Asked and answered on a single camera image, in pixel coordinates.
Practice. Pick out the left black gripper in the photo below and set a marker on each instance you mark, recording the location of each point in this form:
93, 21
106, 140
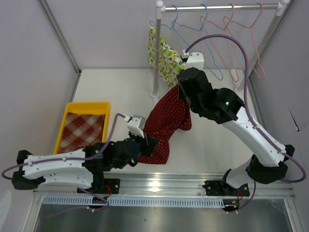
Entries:
149, 143

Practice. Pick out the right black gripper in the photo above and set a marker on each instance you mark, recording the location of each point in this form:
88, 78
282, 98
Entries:
180, 90

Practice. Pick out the lemon print skirt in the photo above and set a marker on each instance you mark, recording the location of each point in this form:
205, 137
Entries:
170, 61

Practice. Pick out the red polka dot skirt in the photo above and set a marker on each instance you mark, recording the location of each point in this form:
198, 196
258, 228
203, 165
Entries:
169, 115

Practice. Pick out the blue wire hanger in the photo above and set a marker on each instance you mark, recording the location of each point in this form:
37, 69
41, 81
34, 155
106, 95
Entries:
169, 26
200, 30

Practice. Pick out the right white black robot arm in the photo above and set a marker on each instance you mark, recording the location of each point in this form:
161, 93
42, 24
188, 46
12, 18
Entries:
226, 108

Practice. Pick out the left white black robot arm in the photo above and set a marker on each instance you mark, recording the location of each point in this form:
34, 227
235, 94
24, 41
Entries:
83, 168

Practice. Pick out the yellow plastic tray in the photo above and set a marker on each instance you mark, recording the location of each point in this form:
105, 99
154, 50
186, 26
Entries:
90, 108

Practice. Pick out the red plaid cloth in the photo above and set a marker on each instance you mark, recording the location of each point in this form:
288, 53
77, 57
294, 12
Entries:
81, 130

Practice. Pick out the clothes rack metal white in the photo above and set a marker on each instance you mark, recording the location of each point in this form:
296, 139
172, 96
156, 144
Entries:
279, 7

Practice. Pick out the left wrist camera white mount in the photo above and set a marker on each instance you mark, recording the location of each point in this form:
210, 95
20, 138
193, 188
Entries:
135, 125

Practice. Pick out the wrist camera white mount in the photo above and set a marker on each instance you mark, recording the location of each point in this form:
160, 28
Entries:
193, 60
135, 125

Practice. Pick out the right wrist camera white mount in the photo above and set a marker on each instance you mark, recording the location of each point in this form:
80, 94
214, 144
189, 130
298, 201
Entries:
193, 60

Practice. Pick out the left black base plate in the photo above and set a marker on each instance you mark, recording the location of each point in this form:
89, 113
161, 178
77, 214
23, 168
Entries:
113, 184

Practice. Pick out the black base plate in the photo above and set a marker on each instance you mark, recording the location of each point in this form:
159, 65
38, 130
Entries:
215, 188
113, 184

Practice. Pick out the aluminium mounting rail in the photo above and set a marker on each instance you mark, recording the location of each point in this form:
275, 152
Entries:
187, 186

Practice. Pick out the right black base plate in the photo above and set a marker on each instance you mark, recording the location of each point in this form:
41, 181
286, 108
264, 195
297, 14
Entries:
215, 188

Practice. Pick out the white slotted cable duct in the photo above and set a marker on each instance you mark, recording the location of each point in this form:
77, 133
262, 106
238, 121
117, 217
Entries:
136, 201

